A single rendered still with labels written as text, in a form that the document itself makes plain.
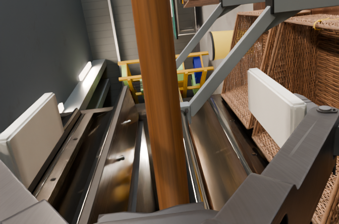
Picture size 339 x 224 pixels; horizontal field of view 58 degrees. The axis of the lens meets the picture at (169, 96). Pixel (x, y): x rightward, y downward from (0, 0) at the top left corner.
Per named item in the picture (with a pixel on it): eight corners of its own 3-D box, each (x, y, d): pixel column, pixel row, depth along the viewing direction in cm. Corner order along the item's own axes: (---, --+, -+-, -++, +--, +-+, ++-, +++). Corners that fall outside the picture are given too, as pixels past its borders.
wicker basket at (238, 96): (310, 124, 132) (246, 132, 132) (265, 91, 186) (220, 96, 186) (313, 8, 118) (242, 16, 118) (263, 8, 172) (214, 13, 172)
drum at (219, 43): (251, 51, 397) (208, 56, 397) (251, 23, 384) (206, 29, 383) (261, 58, 364) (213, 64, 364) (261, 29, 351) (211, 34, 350)
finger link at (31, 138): (24, 195, 15) (9, 197, 15) (64, 132, 21) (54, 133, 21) (7, 139, 14) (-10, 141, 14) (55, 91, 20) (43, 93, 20)
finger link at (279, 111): (291, 104, 14) (307, 102, 14) (246, 68, 20) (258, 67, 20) (290, 162, 15) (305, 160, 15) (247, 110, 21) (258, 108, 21)
